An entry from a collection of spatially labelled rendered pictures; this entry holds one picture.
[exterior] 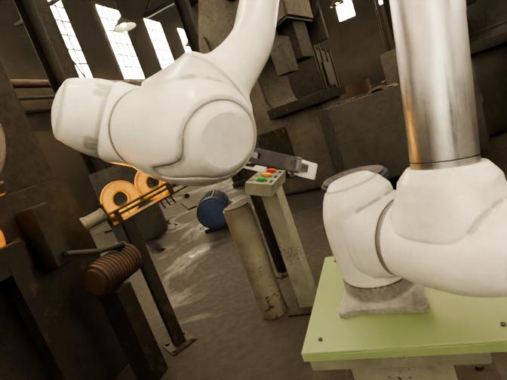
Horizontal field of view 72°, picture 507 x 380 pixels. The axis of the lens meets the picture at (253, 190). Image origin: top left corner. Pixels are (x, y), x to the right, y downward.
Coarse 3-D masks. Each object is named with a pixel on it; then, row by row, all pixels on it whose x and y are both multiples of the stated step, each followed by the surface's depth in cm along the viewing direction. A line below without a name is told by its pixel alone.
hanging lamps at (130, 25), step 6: (114, 0) 918; (336, 0) 1451; (342, 0) 1450; (330, 6) 1469; (336, 6) 1499; (120, 18) 917; (120, 24) 900; (126, 24) 945; (132, 24) 942; (114, 30) 929; (120, 30) 949; (126, 30) 958; (186, 42) 1283
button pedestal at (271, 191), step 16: (256, 176) 143; (272, 176) 143; (256, 192) 134; (272, 192) 133; (272, 208) 142; (288, 208) 149; (272, 224) 144; (288, 224) 143; (288, 240) 144; (288, 256) 146; (304, 256) 152; (288, 272) 148; (304, 272) 147; (304, 288) 148; (304, 304) 150
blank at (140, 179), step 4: (140, 172) 149; (136, 176) 149; (140, 176) 149; (144, 176) 150; (148, 176) 151; (136, 180) 148; (140, 180) 149; (144, 180) 150; (136, 184) 148; (140, 184) 149; (144, 184) 150; (160, 184) 155; (140, 188) 149; (144, 188) 150; (148, 188) 151; (160, 188) 154; (140, 192) 149; (144, 192) 150; (152, 192) 152; (164, 192) 155; (148, 196) 151; (156, 196) 153; (160, 196) 154
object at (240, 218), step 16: (240, 208) 143; (240, 224) 143; (256, 224) 147; (240, 240) 145; (256, 240) 146; (240, 256) 149; (256, 256) 146; (256, 272) 147; (272, 272) 151; (256, 288) 150; (272, 288) 150; (272, 304) 150
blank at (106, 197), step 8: (112, 184) 143; (120, 184) 144; (128, 184) 146; (104, 192) 141; (112, 192) 143; (128, 192) 146; (136, 192) 148; (104, 200) 141; (112, 200) 143; (128, 200) 147; (112, 208) 142; (136, 208) 148
